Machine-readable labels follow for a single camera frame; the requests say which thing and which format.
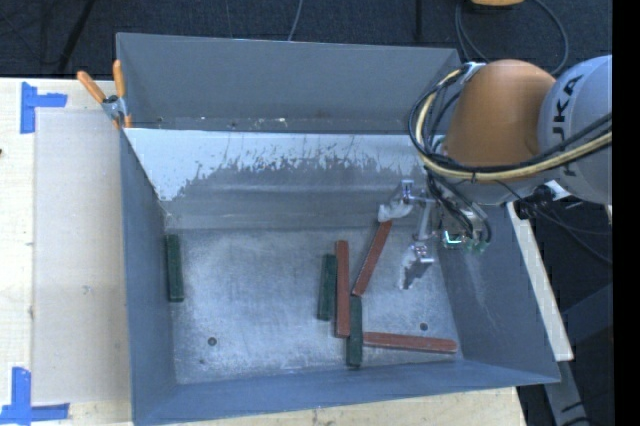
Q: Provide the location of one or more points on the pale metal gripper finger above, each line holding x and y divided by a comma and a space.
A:
395, 212
418, 266

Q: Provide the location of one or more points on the red-brown flat block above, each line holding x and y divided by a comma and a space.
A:
342, 289
410, 342
372, 258

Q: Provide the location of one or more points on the dark green flat block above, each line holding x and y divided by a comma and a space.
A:
354, 334
175, 268
327, 286

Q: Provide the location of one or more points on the grey metal bin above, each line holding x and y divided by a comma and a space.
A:
260, 274

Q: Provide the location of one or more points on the pale flat board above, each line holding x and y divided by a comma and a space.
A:
75, 254

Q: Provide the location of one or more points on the black cylinder on white bracket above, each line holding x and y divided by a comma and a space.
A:
536, 200

